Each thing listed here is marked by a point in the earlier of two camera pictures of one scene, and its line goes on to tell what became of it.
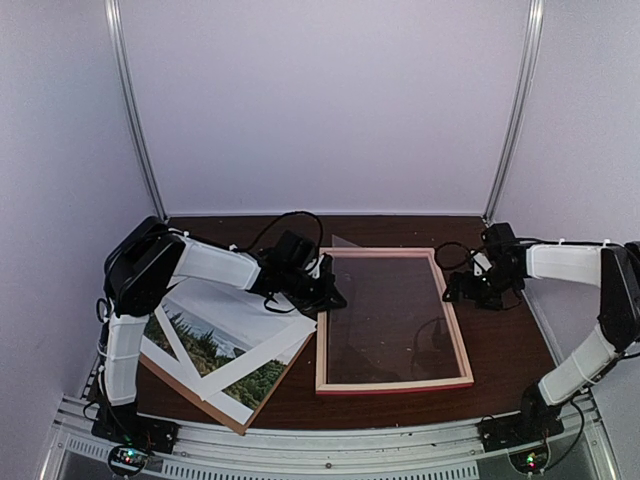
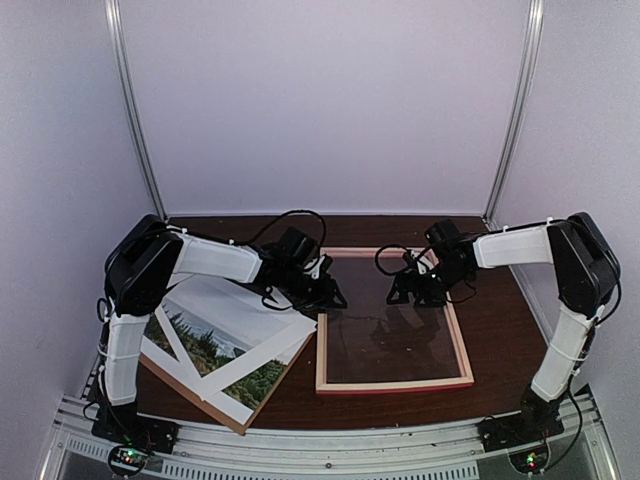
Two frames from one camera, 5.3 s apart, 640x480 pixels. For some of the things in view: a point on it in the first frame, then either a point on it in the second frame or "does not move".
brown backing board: x=236 y=427 does not move
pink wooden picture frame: x=322 y=386 does not move
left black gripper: x=323 y=300 does not move
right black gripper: x=495 y=303 → x=402 y=280
